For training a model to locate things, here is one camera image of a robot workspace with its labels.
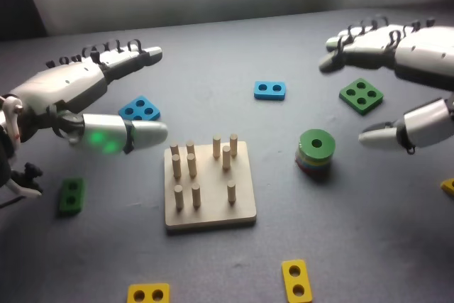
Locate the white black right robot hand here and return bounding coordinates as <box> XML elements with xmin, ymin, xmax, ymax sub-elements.
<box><xmin>318</xmin><ymin>14</ymin><xmax>454</xmax><ymax>155</ymax></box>

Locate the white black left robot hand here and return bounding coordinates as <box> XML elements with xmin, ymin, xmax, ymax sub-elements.
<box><xmin>10</xmin><ymin>38</ymin><xmax>169</xmax><ymax>155</ymax></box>

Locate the stack of coloured rings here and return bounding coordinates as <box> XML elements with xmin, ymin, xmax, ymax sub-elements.
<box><xmin>293</xmin><ymin>128</ymin><xmax>336</xmax><ymax>179</ymax></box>

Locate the blue four-hole square block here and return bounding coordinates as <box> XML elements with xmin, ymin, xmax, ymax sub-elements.
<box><xmin>118</xmin><ymin>95</ymin><xmax>161</xmax><ymax>122</ymax></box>

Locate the green four-hole square block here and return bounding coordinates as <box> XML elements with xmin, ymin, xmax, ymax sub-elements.
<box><xmin>338</xmin><ymin>77</ymin><xmax>384</xmax><ymax>116</ymax></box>

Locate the green two-hole block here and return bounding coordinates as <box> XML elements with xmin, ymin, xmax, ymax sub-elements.
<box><xmin>58</xmin><ymin>177</ymin><xmax>86</xmax><ymax>217</ymax></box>

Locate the blue two-hole block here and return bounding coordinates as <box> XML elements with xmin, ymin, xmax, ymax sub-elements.
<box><xmin>253</xmin><ymin>81</ymin><xmax>287</xmax><ymax>101</ymax></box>

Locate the wooden peg board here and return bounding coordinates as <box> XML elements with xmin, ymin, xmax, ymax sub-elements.
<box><xmin>163</xmin><ymin>133</ymin><xmax>258</xmax><ymax>235</ymax></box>

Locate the yellow two-hole block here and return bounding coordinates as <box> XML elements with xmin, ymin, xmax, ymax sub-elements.
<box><xmin>282</xmin><ymin>259</ymin><xmax>314</xmax><ymax>303</ymax></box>
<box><xmin>126</xmin><ymin>283</ymin><xmax>170</xmax><ymax>303</ymax></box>

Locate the grey table cloth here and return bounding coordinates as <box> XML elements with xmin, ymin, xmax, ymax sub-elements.
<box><xmin>0</xmin><ymin>6</ymin><xmax>454</xmax><ymax>303</ymax></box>

